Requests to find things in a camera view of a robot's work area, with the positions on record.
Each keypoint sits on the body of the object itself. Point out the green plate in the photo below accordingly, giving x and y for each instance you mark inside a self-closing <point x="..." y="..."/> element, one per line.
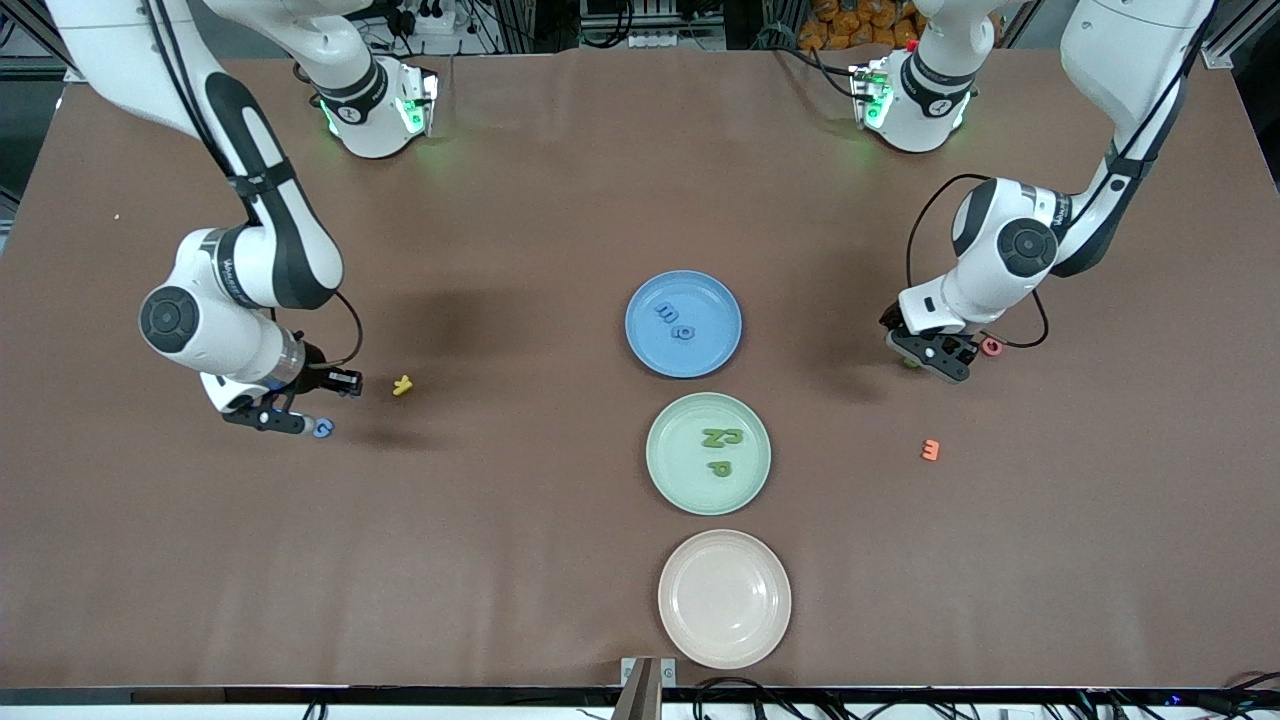
<point x="690" y="490"/>

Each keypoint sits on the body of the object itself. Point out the orange letter E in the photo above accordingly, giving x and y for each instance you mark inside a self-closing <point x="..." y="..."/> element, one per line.
<point x="936" y="450"/>

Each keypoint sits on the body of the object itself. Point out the green letter P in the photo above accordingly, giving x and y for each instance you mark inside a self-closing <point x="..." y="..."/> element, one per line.
<point x="722" y="468"/>

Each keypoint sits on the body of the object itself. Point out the pink beige plate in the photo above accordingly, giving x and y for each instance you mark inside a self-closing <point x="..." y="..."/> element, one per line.
<point x="725" y="600"/>

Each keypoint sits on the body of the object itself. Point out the green letter N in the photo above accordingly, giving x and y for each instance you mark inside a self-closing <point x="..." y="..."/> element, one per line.
<point x="713" y="438"/>

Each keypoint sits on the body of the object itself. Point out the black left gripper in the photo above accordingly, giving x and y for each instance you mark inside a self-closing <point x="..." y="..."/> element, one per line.
<point x="966" y="347"/>

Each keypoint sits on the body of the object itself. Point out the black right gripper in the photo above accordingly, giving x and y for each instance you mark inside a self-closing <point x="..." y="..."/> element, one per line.
<point x="316" y="373"/>

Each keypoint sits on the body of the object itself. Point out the white socket strip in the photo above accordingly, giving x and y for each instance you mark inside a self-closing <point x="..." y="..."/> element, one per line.
<point x="660" y="40"/>

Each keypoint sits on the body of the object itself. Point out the bag of orange objects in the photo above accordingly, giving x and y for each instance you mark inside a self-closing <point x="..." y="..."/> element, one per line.
<point x="850" y="25"/>

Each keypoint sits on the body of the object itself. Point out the yellow letter Y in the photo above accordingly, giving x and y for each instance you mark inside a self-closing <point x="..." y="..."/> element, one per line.
<point x="402" y="385"/>

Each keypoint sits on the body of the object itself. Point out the red letter Q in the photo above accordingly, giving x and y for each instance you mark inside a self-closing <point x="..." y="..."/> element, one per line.
<point x="996" y="350"/>

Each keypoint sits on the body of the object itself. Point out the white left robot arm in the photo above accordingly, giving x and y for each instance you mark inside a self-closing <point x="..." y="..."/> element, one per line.
<point x="1120" y="50"/>

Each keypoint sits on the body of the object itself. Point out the aluminium frame profile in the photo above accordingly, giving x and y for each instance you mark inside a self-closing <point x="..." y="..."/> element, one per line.
<point x="1218" y="55"/>

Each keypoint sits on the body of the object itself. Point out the blue plate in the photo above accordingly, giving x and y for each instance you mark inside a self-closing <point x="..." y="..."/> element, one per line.
<point x="715" y="350"/>

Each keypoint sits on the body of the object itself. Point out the white power strip with plugs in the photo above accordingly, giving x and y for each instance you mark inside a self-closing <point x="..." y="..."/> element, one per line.
<point x="430" y="22"/>

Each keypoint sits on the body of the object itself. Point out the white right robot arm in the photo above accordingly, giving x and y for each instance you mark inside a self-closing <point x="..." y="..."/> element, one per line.
<point x="220" y="340"/>

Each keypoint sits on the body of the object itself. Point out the brown table cover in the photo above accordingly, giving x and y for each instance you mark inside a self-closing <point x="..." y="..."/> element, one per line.
<point x="500" y="560"/>

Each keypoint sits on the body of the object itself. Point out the blue letter m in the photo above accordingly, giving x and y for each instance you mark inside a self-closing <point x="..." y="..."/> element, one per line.
<point x="666" y="312"/>

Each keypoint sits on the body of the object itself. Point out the blue letter G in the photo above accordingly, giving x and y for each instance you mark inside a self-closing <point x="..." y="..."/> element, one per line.
<point x="326" y="433"/>

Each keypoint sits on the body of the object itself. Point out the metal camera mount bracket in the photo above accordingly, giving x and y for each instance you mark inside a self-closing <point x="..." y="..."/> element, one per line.
<point x="648" y="690"/>

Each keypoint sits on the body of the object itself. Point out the blue letter a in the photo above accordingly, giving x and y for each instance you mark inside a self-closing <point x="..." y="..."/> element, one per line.
<point x="679" y="333"/>

